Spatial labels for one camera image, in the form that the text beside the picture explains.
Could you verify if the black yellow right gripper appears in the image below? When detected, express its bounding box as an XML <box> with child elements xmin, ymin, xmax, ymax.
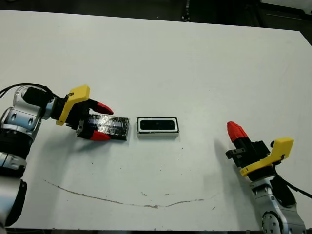
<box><xmin>225</xmin><ymin>121</ymin><xmax>294</xmax><ymax>181</ymax></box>

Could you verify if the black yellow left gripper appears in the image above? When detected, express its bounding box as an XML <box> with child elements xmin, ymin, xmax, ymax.
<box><xmin>56</xmin><ymin>84</ymin><xmax>115</xmax><ymax>142</ymax></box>

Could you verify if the black foil-wrapped block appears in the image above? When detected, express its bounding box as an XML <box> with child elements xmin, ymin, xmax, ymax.
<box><xmin>83</xmin><ymin>114</ymin><xmax>130</xmax><ymax>142</ymax></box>

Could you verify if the black wheeled stand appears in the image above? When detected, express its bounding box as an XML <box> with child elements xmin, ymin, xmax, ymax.
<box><xmin>182</xmin><ymin>0</ymin><xmax>192</xmax><ymax>21</ymax></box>

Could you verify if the white furniture panel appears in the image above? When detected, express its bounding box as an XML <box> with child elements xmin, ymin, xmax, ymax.
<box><xmin>260</xmin><ymin>0</ymin><xmax>312</xmax><ymax>16</ymax></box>

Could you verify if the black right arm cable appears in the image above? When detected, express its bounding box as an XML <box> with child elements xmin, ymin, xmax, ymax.
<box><xmin>273</xmin><ymin>161</ymin><xmax>312</xmax><ymax>199</ymax></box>

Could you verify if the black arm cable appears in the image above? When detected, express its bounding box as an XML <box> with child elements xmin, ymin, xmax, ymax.
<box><xmin>0</xmin><ymin>83</ymin><xmax>54</xmax><ymax>98</ymax></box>
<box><xmin>273</xmin><ymin>161</ymin><xmax>312</xmax><ymax>199</ymax></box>

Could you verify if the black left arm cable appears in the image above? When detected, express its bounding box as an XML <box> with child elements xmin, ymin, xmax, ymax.
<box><xmin>0</xmin><ymin>83</ymin><xmax>54</xmax><ymax>98</ymax></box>

